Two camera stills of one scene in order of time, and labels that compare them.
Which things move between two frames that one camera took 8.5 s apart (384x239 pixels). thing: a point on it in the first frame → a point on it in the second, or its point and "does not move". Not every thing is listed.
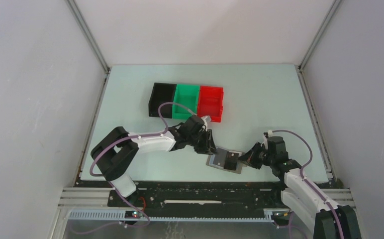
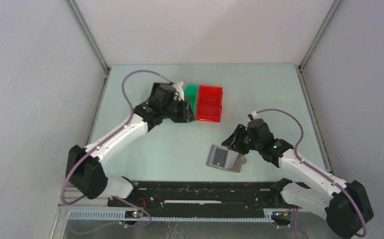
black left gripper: x=208 y=147 → x=187 y=114
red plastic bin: x=210 y=102 does not move
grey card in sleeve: x=219 y=159 does not move
